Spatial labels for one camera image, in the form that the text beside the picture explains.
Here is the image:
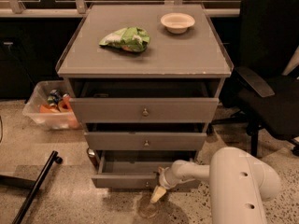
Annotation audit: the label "black metal stand leg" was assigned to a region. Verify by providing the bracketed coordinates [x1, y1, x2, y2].
[0, 150, 63, 224]

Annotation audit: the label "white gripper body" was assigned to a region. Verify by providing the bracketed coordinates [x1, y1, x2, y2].
[159, 167, 177, 189]

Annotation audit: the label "grey drawer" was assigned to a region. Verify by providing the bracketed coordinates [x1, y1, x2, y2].
[68, 81, 220, 124]
[84, 123, 206, 150]
[92, 150, 196, 189]

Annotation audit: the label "cans in bin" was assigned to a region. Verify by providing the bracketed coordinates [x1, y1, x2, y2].
[48, 89, 63, 105]

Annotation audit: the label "soda can behind cabinet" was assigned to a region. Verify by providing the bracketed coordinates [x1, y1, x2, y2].
[87, 147, 98, 166]

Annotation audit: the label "black office chair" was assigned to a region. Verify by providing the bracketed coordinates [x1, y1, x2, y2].
[220, 0, 299, 156]

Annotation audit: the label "grey top drawer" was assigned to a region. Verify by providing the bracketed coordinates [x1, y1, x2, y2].
[68, 81, 220, 124]

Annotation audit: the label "grey bottom drawer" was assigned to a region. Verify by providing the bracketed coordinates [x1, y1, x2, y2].
[92, 150, 196, 189]

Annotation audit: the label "orange item in bin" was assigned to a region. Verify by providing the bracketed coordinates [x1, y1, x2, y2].
[39, 96, 72, 113]

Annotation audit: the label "clear plastic storage bin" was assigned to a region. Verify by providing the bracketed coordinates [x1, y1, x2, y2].
[22, 80, 81, 130]

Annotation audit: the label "green chip bag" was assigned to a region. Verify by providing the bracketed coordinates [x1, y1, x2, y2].
[99, 27, 150, 52]

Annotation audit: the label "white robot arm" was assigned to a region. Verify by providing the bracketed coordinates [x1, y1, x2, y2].
[150, 147, 281, 224]

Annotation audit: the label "grey drawer cabinet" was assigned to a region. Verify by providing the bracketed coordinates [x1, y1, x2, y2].
[55, 4, 235, 174]

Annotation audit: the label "grey middle drawer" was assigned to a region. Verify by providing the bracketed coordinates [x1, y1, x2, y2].
[84, 123, 206, 150]

